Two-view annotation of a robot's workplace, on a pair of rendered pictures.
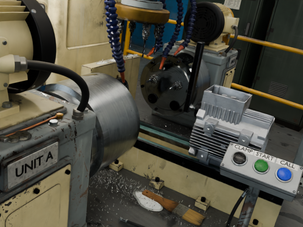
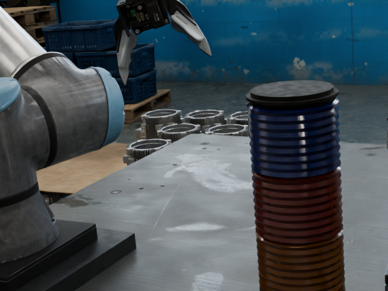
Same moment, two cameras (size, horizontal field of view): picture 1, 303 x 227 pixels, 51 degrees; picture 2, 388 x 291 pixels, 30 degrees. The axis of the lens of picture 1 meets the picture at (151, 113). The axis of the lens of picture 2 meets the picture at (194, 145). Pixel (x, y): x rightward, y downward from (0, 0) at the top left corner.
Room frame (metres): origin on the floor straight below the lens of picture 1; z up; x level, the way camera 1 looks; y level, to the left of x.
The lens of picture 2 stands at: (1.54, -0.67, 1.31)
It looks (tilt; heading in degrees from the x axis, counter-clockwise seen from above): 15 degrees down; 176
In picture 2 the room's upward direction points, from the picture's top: 5 degrees counter-clockwise
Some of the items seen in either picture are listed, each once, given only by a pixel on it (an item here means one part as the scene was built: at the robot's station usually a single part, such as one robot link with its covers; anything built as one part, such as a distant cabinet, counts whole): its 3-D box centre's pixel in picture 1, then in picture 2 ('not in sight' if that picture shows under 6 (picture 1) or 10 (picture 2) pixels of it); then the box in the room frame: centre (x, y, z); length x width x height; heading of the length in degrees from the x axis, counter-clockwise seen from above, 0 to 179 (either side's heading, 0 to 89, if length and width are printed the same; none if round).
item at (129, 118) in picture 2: not in sight; (87, 68); (-4.82, -1.14, 0.39); 1.20 x 0.80 x 0.79; 63
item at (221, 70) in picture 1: (197, 81); not in sight; (1.57, -0.20, 0.99); 0.35 x 0.31 x 0.37; 155
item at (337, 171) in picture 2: not in sight; (297, 197); (1.08, -0.57, 1.14); 0.06 x 0.06 x 0.04
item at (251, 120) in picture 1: (231, 136); not in sight; (0.89, -0.25, 1.01); 0.20 x 0.19 x 0.19; 65
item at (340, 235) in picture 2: not in sight; (300, 258); (1.08, -0.57, 1.10); 0.06 x 0.06 x 0.04
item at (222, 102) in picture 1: (225, 104); not in sight; (0.91, -0.21, 1.11); 0.12 x 0.11 x 0.07; 65
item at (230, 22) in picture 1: (213, 48); not in sight; (1.59, -0.25, 1.16); 0.33 x 0.26 x 0.42; 155
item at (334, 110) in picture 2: not in sight; (294, 133); (1.08, -0.57, 1.19); 0.06 x 0.06 x 0.04
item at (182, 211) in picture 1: (172, 206); not in sight; (0.79, -0.10, 0.80); 0.21 x 0.05 x 0.01; 61
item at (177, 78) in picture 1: (178, 80); not in sight; (1.33, -0.09, 1.04); 0.41 x 0.25 x 0.25; 155
